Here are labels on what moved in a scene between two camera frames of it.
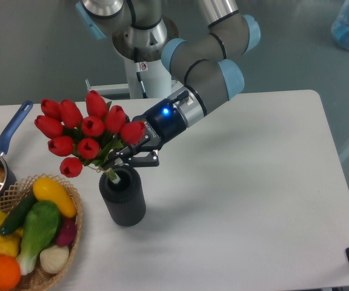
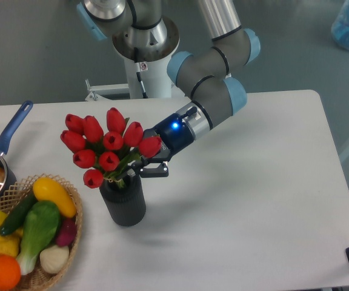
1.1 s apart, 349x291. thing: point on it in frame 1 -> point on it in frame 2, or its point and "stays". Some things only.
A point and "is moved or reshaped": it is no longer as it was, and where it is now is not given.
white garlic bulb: x=54 y=259 stays
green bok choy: x=42 y=220 stays
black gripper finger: x=134 y=157 -> x=157 y=171
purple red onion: x=66 y=233 stays
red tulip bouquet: x=93 y=139 is moved or reshaped
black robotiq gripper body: x=163 y=123 -> x=176 y=137
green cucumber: x=17 y=214 stays
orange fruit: x=3 y=273 stays
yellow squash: x=45 y=189 stays
